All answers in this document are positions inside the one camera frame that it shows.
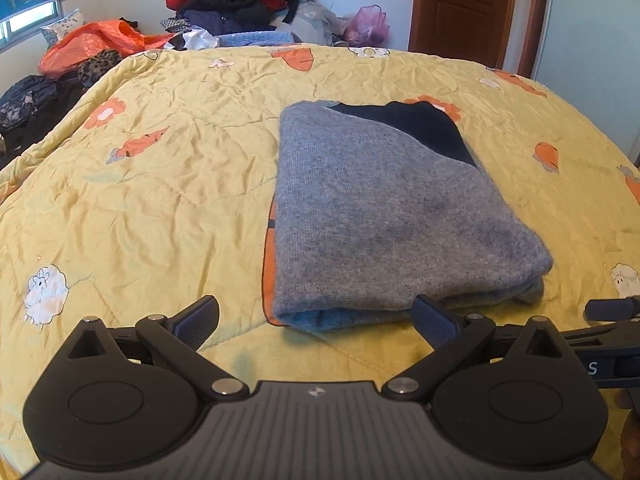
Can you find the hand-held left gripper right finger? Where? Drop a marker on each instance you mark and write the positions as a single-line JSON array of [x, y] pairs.
[[432, 327]]

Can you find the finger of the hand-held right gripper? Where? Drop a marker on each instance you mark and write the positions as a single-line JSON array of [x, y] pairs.
[[607, 335], [612, 308]]

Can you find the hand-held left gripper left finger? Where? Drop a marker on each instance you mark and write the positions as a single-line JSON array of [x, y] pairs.
[[195, 321]]

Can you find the grey sweater with navy sleeves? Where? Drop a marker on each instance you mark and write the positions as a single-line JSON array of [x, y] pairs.
[[380, 210]]

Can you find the dark clothes heap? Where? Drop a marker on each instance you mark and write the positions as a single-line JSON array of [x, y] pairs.
[[30, 105]]

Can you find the yellow carrot print quilt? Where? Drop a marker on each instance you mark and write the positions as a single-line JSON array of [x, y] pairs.
[[150, 200]]

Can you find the leopard print cloth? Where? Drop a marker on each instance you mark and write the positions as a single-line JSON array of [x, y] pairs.
[[100, 67]]

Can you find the white wardrobe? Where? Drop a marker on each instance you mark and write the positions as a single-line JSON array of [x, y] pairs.
[[590, 35]]

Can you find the white crumpled cloth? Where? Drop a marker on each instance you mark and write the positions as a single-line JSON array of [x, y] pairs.
[[195, 40]]

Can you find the light blue knit sweater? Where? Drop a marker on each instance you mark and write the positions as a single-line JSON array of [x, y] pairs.
[[255, 39]]

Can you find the houndstooth cloth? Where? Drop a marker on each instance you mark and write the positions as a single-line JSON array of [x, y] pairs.
[[174, 25]]

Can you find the orange plastic bag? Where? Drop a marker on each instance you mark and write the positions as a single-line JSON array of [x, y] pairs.
[[95, 40]]

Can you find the navy garment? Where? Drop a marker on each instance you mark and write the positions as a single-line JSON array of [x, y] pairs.
[[205, 22]]

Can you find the pink plastic bag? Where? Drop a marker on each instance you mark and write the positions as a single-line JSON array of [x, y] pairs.
[[367, 25]]

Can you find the black jacket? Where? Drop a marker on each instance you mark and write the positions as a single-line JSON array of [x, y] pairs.
[[225, 2]]

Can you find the floral pillow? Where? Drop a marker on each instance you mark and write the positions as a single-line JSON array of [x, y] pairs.
[[65, 25]]

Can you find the brown wooden door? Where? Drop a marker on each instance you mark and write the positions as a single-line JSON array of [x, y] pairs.
[[465, 5]]

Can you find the clear plastic bag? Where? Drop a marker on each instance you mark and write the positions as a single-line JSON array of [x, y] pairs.
[[320, 20]]

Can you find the window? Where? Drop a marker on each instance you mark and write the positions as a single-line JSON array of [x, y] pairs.
[[25, 22]]

